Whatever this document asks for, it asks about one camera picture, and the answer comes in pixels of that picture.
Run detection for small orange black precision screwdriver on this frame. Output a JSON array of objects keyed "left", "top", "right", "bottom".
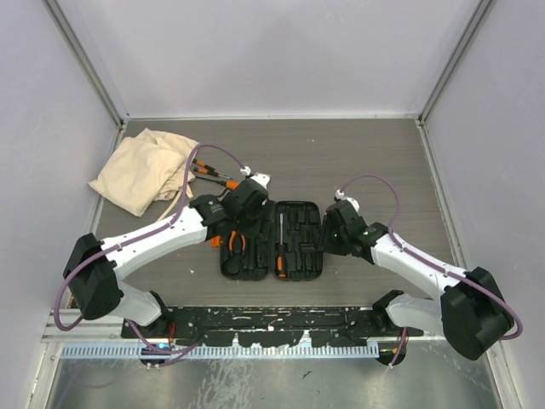
[{"left": 192, "top": 158, "right": 220, "bottom": 172}]

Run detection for black orange grip screwdriver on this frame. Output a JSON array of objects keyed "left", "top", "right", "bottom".
[{"left": 276, "top": 213, "right": 287, "bottom": 279}]

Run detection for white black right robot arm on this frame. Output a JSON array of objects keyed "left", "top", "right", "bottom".
[{"left": 320, "top": 199, "right": 515, "bottom": 360}]

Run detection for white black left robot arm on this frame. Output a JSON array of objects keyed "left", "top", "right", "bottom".
[{"left": 63, "top": 173, "right": 273, "bottom": 337}]

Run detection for beige cloth drawstring bag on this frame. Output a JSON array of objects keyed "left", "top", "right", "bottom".
[{"left": 89, "top": 129, "right": 198, "bottom": 217}]

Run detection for white slotted cable duct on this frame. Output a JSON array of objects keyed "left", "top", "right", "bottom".
[{"left": 60, "top": 341, "right": 380, "bottom": 360}]

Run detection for orange handle black shaft screwdriver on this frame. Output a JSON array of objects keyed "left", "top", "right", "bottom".
[{"left": 209, "top": 179, "right": 239, "bottom": 190}]

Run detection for black plastic tool case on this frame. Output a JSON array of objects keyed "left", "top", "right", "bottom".
[{"left": 211, "top": 200, "right": 324, "bottom": 281}]

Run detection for orange black needle nose pliers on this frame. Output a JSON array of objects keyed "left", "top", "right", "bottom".
[{"left": 228, "top": 231, "right": 247, "bottom": 256}]

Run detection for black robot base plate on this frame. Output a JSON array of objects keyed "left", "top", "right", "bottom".
[{"left": 158, "top": 307, "right": 402, "bottom": 348}]

